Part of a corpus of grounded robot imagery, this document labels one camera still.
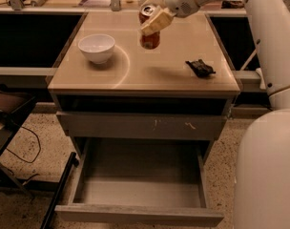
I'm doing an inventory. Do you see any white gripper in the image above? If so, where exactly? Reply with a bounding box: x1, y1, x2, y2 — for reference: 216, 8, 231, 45
140, 0, 199, 36

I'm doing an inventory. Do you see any red coke can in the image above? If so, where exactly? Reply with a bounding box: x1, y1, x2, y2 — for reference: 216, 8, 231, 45
138, 5, 160, 50

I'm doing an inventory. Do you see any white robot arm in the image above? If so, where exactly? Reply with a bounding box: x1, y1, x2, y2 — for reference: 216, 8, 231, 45
141, 0, 290, 229

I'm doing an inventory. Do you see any grey drawer cabinet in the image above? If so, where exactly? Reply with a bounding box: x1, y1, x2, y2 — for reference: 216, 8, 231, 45
48, 10, 241, 164

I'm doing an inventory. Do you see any closed grey top drawer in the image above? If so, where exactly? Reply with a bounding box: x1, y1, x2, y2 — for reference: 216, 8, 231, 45
57, 112, 225, 140

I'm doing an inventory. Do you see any open grey middle drawer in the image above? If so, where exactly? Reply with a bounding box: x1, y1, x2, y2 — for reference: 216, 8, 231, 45
56, 138, 223, 227

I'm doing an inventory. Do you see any black crumpled snack bag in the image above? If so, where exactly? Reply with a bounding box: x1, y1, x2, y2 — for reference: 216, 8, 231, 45
186, 59, 216, 78

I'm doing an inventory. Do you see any white ceramic bowl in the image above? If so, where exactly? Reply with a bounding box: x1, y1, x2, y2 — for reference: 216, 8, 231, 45
78, 34, 115, 64

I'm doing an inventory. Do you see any white stick with tip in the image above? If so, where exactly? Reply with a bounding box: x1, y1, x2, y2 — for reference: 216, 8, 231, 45
239, 50, 257, 71

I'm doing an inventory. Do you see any white object on ledge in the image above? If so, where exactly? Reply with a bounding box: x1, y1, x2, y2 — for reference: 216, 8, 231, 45
256, 68, 266, 90

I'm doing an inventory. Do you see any black metal bar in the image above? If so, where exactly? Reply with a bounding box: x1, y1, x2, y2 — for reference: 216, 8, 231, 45
40, 152, 79, 229

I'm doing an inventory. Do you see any dark chair at left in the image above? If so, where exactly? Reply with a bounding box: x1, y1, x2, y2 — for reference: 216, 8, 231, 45
0, 90, 36, 196

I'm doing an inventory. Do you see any black floor cable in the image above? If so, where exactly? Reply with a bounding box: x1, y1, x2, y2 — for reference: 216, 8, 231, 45
5, 124, 42, 164

